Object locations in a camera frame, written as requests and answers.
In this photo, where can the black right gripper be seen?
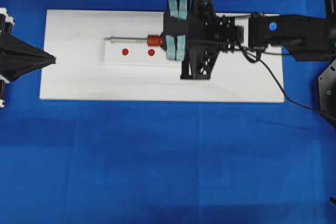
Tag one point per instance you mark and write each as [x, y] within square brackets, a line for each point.
[208, 35]

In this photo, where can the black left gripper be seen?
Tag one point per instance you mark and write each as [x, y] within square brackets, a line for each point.
[28, 58]

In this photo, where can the red handled soldering iron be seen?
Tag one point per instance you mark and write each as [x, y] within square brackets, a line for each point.
[150, 40]

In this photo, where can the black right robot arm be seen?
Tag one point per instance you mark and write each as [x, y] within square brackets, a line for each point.
[305, 38]

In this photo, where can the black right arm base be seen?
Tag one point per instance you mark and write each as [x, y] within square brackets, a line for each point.
[326, 85]

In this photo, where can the small white marker plate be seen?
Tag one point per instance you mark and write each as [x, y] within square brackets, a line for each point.
[135, 52]

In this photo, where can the large white foam board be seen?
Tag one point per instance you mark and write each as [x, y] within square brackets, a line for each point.
[76, 39]

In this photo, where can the blue table cloth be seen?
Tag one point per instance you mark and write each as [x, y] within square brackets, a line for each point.
[165, 162]

